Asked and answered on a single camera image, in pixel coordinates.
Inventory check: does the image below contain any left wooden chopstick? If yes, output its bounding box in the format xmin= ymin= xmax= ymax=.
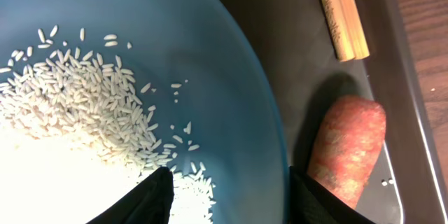
xmin=321 ymin=0 xmax=355 ymax=62

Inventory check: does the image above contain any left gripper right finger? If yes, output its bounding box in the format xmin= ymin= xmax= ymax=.
xmin=289 ymin=166 xmax=374 ymax=224

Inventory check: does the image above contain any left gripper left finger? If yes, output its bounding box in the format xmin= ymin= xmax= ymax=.
xmin=88 ymin=167 xmax=174 ymax=224

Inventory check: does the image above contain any white rice pile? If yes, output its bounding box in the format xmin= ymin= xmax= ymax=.
xmin=1 ymin=27 xmax=215 ymax=223

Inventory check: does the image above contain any orange carrot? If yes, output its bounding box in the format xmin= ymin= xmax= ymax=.
xmin=307 ymin=95 xmax=386 ymax=209

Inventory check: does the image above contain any right wooden chopstick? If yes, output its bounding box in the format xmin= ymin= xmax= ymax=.
xmin=332 ymin=0 xmax=370 ymax=61

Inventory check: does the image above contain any brown serving tray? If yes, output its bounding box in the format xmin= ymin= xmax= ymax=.
xmin=202 ymin=0 xmax=448 ymax=224

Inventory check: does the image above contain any large blue plate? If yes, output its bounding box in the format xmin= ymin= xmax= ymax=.
xmin=1 ymin=0 xmax=288 ymax=223

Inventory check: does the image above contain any wooden chopstick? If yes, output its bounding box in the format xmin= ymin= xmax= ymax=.
xmin=321 ymin=0 xmax=355 ymax=62
xmin=332 ymin=0 xmax=370 ymax=61

